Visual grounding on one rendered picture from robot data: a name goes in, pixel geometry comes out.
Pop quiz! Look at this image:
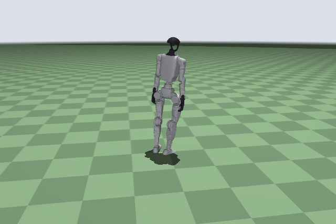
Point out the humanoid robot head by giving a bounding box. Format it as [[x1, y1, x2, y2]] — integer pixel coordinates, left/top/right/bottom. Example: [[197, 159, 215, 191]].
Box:
[[166, 37, 180, 56]]

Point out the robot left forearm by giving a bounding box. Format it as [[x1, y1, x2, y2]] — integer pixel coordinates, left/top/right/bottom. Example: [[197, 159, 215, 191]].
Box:
[[153, 74, 160, 91]]

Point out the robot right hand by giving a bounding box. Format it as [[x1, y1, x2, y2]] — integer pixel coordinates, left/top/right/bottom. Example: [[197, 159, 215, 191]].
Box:
[[178, 95, 185, 112]]

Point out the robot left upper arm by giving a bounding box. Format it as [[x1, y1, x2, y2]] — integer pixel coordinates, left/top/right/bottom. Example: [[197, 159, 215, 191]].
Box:
[[155, 54, 162, 77]]

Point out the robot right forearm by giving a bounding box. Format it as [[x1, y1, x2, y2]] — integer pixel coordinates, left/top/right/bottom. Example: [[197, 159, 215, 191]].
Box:
[[179, 77, 186, 98]]

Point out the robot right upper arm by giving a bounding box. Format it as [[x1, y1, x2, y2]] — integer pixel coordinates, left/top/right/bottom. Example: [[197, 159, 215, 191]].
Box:
[[177, 57, 186, 82]]

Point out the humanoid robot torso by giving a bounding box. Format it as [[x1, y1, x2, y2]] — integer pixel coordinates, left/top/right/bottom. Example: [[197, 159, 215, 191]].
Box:
[[160, 52, 180, 99]]

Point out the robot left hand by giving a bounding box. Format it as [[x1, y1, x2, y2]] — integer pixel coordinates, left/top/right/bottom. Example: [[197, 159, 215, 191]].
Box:
[[151, 87, 156, 104]]

